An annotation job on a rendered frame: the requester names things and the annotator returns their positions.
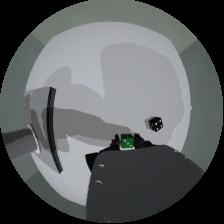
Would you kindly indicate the green die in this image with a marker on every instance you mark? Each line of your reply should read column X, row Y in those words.
column 127, row 141

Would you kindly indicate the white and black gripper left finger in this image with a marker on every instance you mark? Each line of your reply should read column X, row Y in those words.
column 90, row 158

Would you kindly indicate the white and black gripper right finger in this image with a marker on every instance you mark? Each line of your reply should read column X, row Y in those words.
column 140, row 143

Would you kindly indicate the black die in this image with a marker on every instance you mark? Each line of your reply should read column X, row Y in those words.
column 155, row 124

